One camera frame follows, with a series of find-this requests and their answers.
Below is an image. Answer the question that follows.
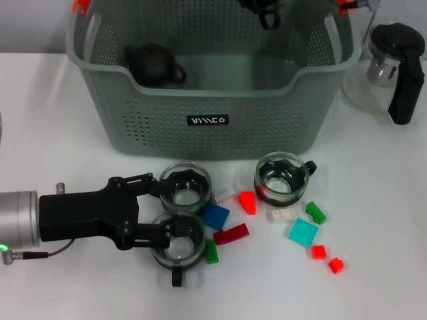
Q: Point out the blue square toy plate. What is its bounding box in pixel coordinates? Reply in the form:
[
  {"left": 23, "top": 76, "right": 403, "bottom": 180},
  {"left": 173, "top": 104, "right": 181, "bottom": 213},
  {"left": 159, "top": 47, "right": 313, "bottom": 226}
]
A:
[{"left": 201, "top": 203, "right": 231, "bottom": 231}]

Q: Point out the glass teacup black holder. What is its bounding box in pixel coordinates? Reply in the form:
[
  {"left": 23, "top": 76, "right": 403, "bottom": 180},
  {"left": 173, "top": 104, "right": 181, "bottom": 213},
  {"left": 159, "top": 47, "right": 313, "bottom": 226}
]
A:
[
  {"left": 158, "top": 161, "right": 213, "bottom": 214},
  {"left": 149, "top": 211, "right": 206, "bottom": 288},
  {"left": 238, "top": 0, "right": 291, "bottom": 31},
  {"left": 254, "top": 151, "right": 317, "bottom": 205}
]

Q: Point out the green toy brick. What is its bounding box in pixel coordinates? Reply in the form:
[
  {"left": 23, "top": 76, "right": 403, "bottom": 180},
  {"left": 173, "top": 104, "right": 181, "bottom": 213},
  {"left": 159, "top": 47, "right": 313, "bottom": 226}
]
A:
[
  {"left": 205, "top": 239, "right": 221, "bottom": 265},
  {"left": 306, "top": 201, "right": 328, "bottom": 226}
]

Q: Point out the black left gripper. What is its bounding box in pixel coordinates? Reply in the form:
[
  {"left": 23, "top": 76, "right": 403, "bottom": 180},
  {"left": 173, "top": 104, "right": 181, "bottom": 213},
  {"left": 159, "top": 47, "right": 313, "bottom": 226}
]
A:
[{"left": 39, "top": 172, "right": 193, "bottom": 251}]

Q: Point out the grey perforated storage bin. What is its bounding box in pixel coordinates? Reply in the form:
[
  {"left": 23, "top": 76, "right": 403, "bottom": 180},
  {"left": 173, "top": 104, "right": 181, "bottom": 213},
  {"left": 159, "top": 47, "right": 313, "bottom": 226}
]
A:
[{"left": 65, "top": 0, "right": 363, "bottom": 160}]

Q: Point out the glass teapot black handle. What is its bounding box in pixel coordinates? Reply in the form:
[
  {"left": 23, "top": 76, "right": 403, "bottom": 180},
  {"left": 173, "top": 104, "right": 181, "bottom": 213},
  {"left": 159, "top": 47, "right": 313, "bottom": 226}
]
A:
[{"left": 342, "top": 22, "right": 427, "bottom": 126}]

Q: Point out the grey left wrist cable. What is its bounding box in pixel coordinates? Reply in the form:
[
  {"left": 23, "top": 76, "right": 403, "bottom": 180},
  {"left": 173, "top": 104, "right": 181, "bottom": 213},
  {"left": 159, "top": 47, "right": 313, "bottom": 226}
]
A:
[{"left": 0, "top": 240, "right": 77, "bottom": 266}]

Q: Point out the cyan square toy plate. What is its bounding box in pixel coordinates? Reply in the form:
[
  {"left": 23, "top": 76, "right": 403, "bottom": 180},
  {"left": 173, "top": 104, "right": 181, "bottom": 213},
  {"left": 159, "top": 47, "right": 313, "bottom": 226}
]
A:
[{"left": 288, "top": 217, "right": 320, "bottom": 247}]

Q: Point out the white toy brick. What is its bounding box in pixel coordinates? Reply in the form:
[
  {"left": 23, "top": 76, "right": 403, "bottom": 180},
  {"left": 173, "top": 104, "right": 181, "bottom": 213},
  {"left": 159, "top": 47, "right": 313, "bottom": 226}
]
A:
[
  {"left": 270, "top": 208, "right": 296, "bottom": 225},
  {"left": 216, "top": 189, "right": 238, "bottom": 205}
]

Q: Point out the dark red long brick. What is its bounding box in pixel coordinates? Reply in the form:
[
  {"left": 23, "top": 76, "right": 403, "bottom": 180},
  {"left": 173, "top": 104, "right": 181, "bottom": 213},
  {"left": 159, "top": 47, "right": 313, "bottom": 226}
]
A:
[{"left": 212, "top": 223, "right": 250, "bottom": 246}]

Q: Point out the thin dark wall strip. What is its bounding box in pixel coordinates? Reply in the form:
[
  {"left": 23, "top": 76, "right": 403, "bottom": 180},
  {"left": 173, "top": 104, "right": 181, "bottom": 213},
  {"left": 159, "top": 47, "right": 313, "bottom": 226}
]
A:
[{"left": 364, "top": 8, "right": 378, "bottom": 38}]

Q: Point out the dark clay teapot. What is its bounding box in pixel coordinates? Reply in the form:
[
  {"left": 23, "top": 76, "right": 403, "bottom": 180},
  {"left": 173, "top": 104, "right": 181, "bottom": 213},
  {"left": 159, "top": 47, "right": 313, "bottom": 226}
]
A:
[{"left": 123, "top": 43, "right": 187, "bottom": 88}]

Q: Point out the red sloped toy brick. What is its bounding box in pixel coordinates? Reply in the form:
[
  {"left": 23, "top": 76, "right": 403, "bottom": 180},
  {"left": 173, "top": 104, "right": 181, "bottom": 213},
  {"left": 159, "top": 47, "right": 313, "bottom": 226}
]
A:
[{"left": 238, "top": 190, "right": 260, "bottom": 216}]

